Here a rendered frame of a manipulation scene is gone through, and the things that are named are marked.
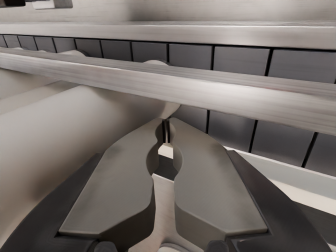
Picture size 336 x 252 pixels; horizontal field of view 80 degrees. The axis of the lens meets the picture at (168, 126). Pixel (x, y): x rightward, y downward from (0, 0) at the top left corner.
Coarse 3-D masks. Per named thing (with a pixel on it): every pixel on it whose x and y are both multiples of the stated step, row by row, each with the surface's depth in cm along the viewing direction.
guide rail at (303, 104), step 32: (0, 64) 15; (32, 64) 13; (64, 64) 11; (96, 64) 10; (128, 64) 10; (160, 96) 9; (192, 96) 8; (224, 96) 7; (256, 96) 7; (288, 96) 6; (320, 96) 6; (320, 128) 6
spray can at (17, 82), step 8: (88, 56) 21; (0, 72) 15; (8, 72) 16; (16, 72) 16; (24, 72) 16; (0, 80) 15; (8, 80) 15; (16, 80) 16; (24, 80) 16; (32, 80) 16; (40, 80) 17; (48, 80) 17; (56, 80) 18; (0, 88) 15; (8, 88) 15; (16, 88) 16; (24, 88) 16; (32, 88) 16; (0, 96) 15
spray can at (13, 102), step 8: (64, 80) 16; (40, 88) 14; (48, 88) 14; (56, 88) 15; (64, 88) 15; (8, 96) 13; (16, 96) 13; (24, 96) 13; (32, 96) 13; (40, 96) 14; (48, 96) 14; (0, 104) 12; (8, 104) 12; (16, 104) 12; (24, 104) 13; (0, 112) 12
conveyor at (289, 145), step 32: (192, 64) 16; (224, 64) 15; (256, 64) 14; (288, 64) 13; (320, 64) 12; (224, 128) 17; (256, 128) 16; (288, 128) 14; (288, 160) 16; (320, 160) 14
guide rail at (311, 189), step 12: (168, 144) 17; (168, 156) 17; (252, 156) 15; (264, 168) 14; (276, 168) 14; (288, 168) 14; (276, 180) 13; (288, 180) 13; (300, 180) 13; (312, 180) 13; (324, 180) 13; (288, 192) 13; (300, 192) 12; (312, 192) 12; (324, 192) 12; (312, 204) 12; (324, 204) 12
